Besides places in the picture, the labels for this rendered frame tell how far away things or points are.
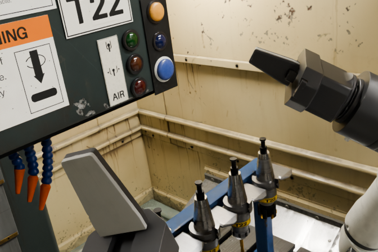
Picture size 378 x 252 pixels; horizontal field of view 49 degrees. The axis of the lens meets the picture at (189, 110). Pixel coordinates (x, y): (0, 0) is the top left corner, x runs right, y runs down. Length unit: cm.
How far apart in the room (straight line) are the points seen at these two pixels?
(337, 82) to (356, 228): 27
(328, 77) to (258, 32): 84
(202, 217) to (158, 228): 59
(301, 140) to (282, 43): 32
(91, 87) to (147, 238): 30
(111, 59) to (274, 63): 21
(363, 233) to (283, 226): 83
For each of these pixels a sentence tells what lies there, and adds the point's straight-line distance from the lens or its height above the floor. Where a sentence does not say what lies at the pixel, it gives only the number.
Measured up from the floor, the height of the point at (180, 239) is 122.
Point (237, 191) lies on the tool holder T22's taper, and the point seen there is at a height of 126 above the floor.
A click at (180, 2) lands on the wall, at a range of 155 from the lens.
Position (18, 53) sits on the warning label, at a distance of 47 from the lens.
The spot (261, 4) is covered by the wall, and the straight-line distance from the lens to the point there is 133.
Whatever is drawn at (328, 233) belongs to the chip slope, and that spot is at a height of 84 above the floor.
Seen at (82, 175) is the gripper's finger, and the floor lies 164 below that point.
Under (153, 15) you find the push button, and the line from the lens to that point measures 57.
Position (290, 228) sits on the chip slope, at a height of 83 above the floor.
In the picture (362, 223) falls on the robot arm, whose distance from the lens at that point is 70.
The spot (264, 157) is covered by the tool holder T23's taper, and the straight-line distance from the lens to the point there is 98.
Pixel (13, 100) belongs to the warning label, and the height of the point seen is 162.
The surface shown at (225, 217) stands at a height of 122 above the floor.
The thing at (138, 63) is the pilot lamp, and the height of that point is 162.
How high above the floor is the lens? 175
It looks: 21 degrees down
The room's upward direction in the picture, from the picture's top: 8 degrees counter-clockwise
